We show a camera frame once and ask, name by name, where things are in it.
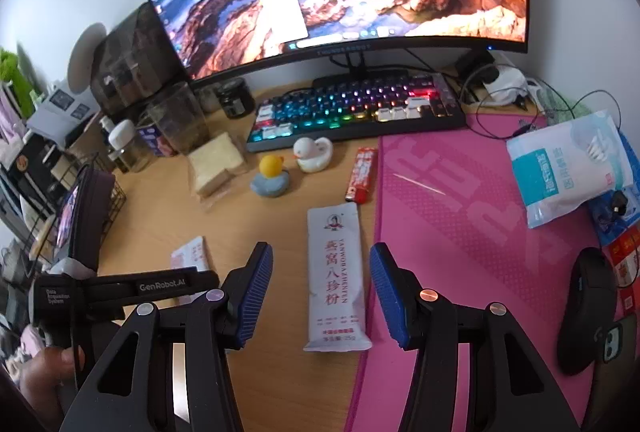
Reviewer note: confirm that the small pink white packet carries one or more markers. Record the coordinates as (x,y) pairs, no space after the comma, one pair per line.
(192,254)

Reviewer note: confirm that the white power adapter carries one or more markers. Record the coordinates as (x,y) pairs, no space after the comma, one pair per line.
(507,80)

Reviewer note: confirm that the clear plastic cup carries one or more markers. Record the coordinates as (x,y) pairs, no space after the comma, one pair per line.
(177,122)

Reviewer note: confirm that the white rubber duck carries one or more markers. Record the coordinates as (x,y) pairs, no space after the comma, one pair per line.
(312,155)

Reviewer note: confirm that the white sachet red print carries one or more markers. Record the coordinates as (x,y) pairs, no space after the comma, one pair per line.
(335,272)

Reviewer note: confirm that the white cotton swab bag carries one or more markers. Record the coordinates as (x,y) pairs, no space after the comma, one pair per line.
(560,167)

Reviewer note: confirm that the black power adapter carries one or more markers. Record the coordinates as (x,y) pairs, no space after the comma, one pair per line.
(475,62)

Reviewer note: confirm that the smartphone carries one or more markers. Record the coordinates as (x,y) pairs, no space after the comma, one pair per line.
(611,342)

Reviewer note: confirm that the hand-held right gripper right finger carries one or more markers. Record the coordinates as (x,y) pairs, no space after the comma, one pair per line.
(392,297)

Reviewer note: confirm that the green plush toy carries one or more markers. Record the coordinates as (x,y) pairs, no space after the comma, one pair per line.
(10,67)

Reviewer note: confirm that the red lighter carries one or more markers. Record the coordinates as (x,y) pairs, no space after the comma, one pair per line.
(362,172)

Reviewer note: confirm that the black computer mouse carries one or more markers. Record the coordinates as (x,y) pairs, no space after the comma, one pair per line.
(585,307)

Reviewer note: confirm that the blue can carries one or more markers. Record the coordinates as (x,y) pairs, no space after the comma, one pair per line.
(150,140)

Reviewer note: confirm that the white-capped bottle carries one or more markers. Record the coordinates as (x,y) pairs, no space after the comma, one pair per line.
(122,135)

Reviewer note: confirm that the yellow duck on blue base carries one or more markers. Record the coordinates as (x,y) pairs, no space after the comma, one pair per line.
(270,177)

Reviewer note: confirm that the backlit mechanical keyboard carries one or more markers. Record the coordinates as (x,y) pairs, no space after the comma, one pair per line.
(350,112)

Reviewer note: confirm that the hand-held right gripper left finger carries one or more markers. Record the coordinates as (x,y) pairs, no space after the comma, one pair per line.
(255,297)

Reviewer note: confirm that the dark glass jar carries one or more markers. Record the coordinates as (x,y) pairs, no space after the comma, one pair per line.
(235,100)

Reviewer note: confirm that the pink desk mat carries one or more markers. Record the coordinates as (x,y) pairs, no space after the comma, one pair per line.
(475,237)

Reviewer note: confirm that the person's left hand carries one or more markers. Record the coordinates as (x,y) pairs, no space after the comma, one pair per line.
(47,372)

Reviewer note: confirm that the red cardboard box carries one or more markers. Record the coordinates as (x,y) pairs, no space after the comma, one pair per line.
(625,267)

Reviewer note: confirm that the wrapped bread slice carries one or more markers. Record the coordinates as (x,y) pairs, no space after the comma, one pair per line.
(215,162)

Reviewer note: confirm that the wooden toothpick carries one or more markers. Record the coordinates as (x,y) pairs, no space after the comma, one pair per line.
(419,183)

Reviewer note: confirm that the blue package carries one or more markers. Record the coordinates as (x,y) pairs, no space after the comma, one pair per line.
(605,227)

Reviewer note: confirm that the dark acrylic storage box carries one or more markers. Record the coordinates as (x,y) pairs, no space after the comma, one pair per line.
(130,67)

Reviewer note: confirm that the white printed box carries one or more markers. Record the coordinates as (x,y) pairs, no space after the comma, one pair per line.
(55,105)

